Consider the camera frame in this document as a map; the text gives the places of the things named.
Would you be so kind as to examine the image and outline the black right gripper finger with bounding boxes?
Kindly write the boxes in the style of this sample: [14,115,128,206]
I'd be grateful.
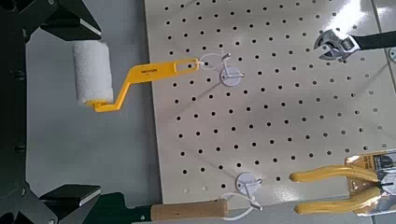
[25,0,103,42]
[25,184,102,224]

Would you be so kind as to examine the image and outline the white pegboard hook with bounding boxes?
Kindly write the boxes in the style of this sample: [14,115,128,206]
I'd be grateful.
[219,52,246,88]
[234,172,264,212]

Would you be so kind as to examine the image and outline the beige perforated pegboard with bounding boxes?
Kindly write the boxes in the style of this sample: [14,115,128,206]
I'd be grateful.
[143,0,396,208]

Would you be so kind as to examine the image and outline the yellow handled white paint roller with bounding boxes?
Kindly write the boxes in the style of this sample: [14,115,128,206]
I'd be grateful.
[72,41,201,113]

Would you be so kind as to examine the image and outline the wooden handled tool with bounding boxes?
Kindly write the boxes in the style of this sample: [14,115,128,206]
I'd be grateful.
[81,191,230,224]

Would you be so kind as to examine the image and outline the white cable tie loop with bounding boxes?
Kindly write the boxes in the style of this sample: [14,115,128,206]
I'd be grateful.
[218,192,257,222]
[197,51,226,70]

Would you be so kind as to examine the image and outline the black handled adjustable wrench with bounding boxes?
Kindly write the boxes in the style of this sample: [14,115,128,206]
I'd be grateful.
[313,28,396,63]

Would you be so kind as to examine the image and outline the yellow handled pliers in packaging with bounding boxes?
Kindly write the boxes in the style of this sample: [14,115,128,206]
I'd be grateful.
[289,149,396,217]

